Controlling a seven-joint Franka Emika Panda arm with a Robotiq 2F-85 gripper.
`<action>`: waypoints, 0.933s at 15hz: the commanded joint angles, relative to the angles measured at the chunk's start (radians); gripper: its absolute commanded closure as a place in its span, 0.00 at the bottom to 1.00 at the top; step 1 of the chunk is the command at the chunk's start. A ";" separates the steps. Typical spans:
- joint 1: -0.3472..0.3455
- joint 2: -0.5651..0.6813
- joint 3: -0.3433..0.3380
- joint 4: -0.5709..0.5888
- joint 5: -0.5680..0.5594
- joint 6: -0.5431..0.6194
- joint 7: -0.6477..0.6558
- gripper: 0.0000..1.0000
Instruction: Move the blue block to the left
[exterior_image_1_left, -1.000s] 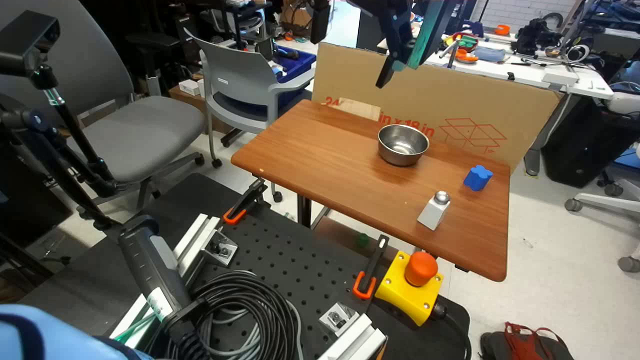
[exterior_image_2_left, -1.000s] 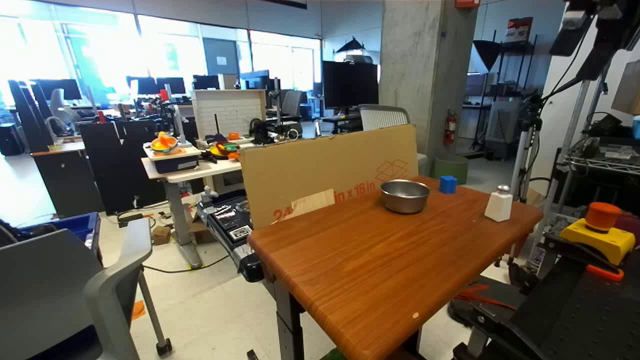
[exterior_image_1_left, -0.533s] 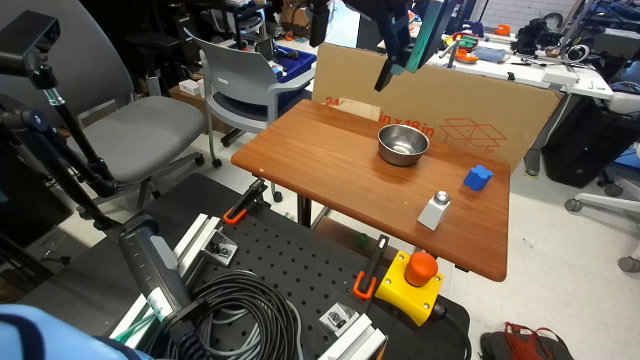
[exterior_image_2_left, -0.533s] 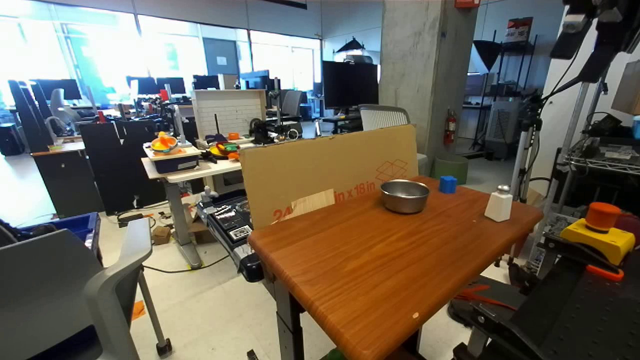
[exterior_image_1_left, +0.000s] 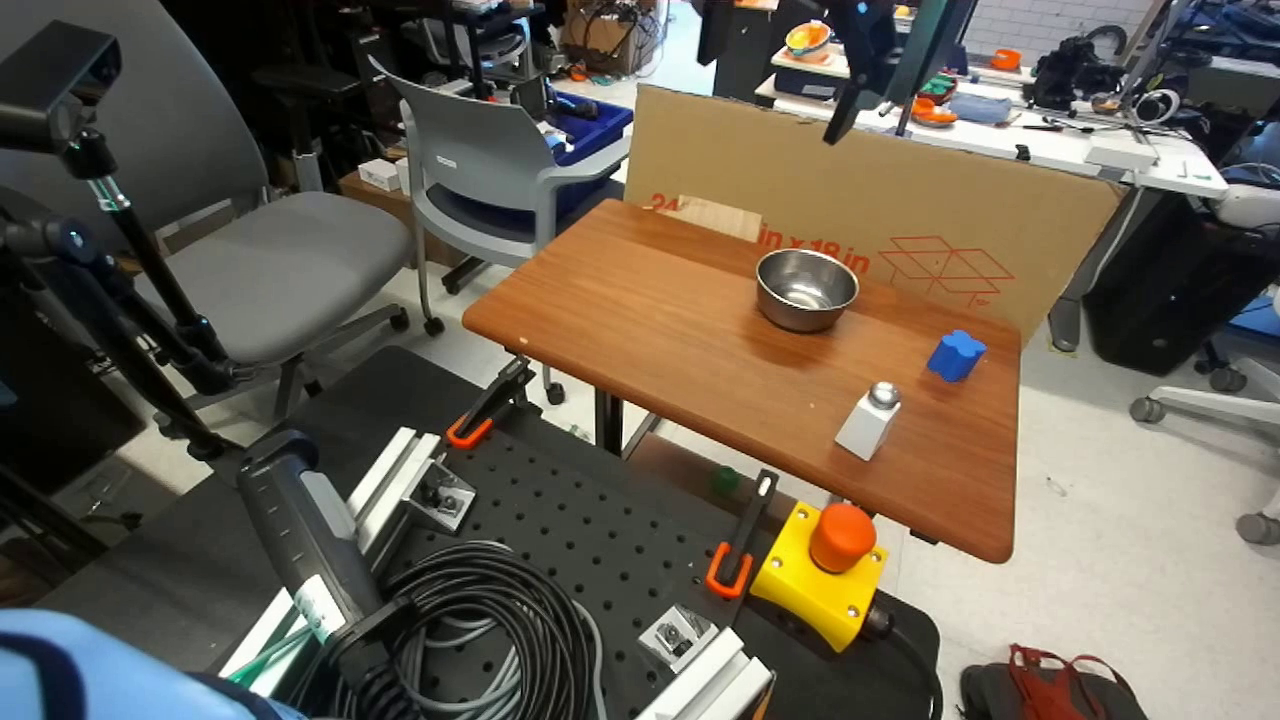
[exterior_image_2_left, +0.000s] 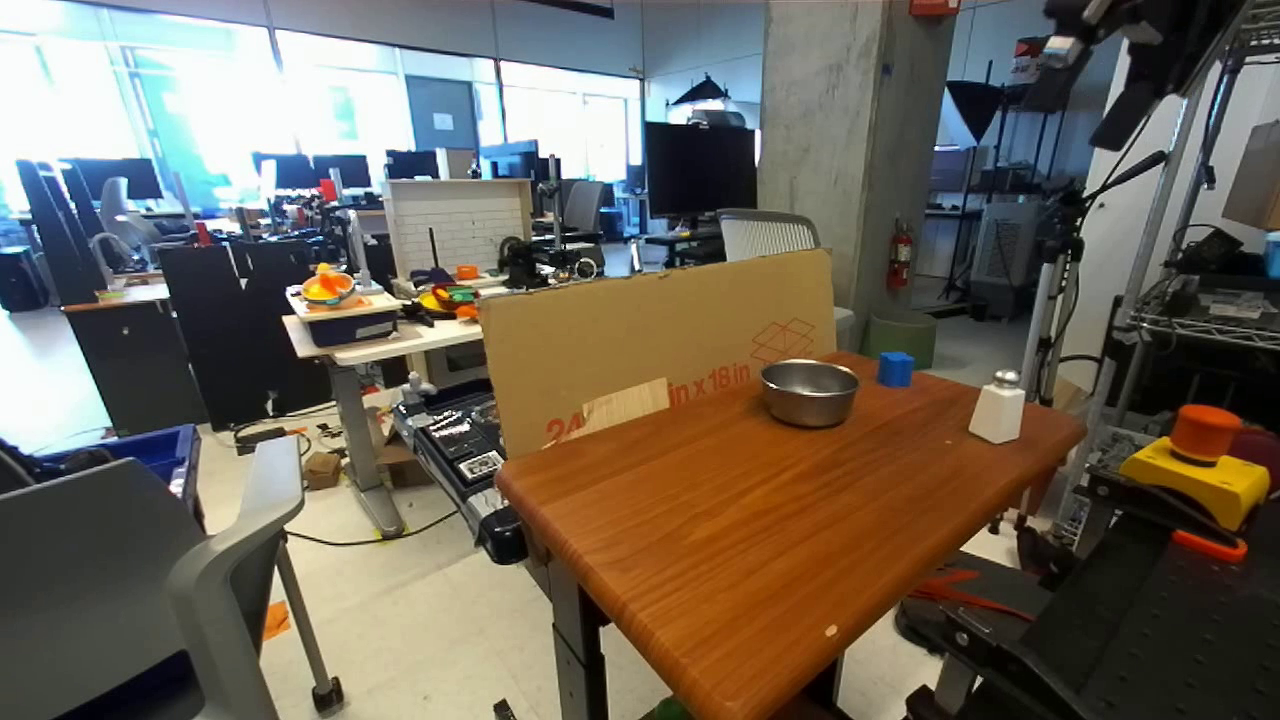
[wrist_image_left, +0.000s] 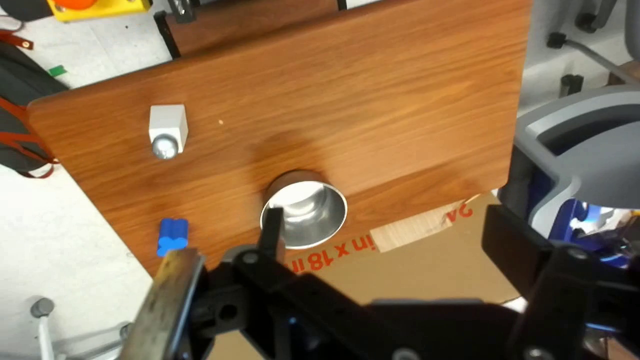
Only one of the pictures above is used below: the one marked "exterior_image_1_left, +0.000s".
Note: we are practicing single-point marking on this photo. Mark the camera on mount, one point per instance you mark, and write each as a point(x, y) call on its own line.
point(60, 90)

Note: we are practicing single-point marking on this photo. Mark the grey office chair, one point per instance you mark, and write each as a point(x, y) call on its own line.
point(270, 260)

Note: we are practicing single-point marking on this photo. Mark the steel bowl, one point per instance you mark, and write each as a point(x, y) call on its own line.
point(806, 292)

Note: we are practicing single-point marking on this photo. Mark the blue plastic bin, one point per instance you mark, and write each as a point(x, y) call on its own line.
point(600, 125)

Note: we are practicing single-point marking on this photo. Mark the office chair base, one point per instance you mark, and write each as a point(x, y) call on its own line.
point(1210, 400)

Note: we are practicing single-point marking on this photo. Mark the colourful bowl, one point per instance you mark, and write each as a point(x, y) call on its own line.
point(808, 40)

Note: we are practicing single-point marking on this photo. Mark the white shaker with silver cap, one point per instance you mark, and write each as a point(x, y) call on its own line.
point(868, 425)

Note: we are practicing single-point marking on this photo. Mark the blue block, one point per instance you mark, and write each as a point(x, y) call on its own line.
point(955, 357)

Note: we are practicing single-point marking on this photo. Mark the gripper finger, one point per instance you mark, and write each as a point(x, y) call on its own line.
point(865, 50)
point(935, 40)

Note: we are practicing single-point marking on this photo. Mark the grey plastic chair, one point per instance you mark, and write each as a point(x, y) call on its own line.
point(480, 160)

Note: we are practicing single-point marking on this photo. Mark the red and black bag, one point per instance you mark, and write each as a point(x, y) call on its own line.
point(1050, 690)

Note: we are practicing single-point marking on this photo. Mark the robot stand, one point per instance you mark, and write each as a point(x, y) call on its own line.
point(600, 520)

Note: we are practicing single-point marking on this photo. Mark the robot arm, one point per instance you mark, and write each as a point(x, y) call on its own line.
point(90, 665)

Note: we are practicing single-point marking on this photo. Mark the brown cardboard sheet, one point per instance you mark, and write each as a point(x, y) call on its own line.
point(900, 200)

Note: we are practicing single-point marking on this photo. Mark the small white box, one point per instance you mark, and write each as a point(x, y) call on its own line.
point(380, 174)

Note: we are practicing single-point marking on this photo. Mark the yellow box with red button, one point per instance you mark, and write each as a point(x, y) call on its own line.
point(820, 580)

